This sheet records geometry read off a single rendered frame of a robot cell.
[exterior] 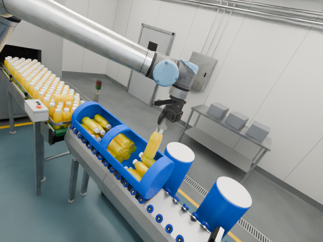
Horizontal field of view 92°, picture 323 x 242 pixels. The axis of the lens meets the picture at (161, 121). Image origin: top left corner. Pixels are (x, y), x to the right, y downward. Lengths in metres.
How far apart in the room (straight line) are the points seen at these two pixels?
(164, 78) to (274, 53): 3.58
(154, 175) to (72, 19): 0.77
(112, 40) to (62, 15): 0.14
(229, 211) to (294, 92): 3.04
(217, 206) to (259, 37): 3.45
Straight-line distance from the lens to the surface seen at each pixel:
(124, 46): 0.55
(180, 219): 1.17
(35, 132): 1.74
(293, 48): 4.04
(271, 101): 3.98
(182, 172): 1.50
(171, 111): 0.76
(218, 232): 1.05
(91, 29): 0.57
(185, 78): 0.72
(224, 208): 1.39
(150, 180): 0.94
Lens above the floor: 1.83
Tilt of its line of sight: 24 degrees down
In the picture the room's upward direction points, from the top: 20 degrees clockwise
